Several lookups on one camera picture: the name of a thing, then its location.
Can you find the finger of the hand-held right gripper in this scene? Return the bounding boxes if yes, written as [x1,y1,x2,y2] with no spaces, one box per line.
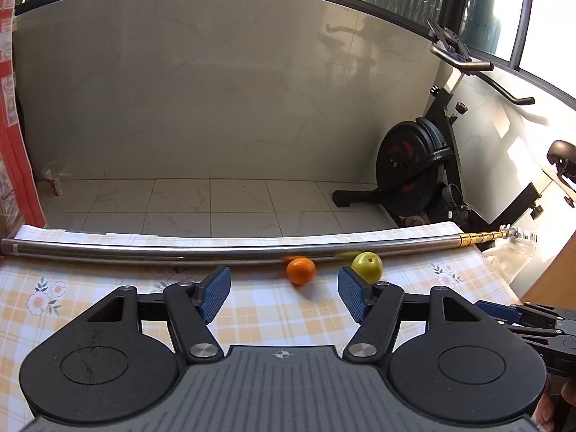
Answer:
[476,299,576,324]
[508,321,576,340]

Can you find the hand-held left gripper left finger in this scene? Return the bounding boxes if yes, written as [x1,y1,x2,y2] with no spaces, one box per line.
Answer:
[81,266,231,364]

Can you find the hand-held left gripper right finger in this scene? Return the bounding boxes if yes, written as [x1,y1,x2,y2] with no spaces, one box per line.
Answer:
[338,266,491,364]

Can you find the green apple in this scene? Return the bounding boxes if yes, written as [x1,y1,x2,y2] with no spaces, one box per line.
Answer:
[351,252,383,285]

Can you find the orange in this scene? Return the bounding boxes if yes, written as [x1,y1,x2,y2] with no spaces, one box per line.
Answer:
[286,256,317,286]

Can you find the person's right hand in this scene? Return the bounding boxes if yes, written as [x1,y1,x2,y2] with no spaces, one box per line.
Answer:
[537,389,559,432]

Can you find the checked floral tablecloth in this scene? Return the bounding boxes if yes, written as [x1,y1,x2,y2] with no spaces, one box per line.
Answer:
[0,220,525,419]

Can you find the clear plastic bag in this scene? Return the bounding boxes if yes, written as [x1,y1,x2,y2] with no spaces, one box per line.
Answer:
[483,236,538,286]

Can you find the metal pole with gold end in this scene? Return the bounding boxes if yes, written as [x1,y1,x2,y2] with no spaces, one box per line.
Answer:
[0,226,538,264]

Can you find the wooden board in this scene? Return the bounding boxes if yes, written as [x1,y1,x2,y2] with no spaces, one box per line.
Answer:
[522,229,576,309]

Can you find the black exercise bike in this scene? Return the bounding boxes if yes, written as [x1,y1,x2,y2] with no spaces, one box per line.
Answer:
[333,19,576,244]

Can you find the white cup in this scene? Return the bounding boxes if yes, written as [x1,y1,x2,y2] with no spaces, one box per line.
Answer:
[42,161,73,196]

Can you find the red printed wall poster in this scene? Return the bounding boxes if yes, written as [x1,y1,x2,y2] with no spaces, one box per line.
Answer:
[0,0,48,230]

